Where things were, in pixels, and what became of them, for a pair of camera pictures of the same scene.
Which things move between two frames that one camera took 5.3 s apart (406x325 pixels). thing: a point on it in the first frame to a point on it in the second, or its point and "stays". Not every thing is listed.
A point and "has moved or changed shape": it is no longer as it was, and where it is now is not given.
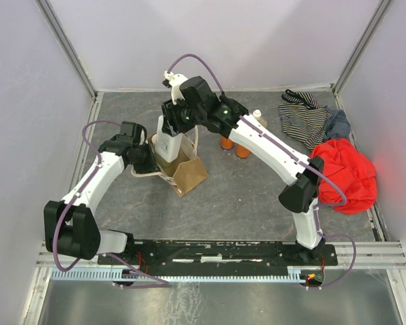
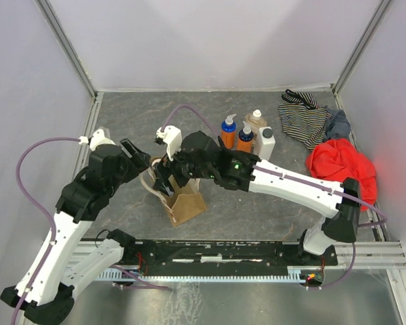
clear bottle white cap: x=257 y=115 stays
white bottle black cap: x=168 y=147 has moved or changed shape
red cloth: x=348 y=182 stays
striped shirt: x=305 y=124 stays
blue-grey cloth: x=338 y=126 stays
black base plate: x=220 y=258 stays
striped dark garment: x=306 y=98 stays
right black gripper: x=171 y=118 to x=167 y=175
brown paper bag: x=184 y=172 has moved or changed shape
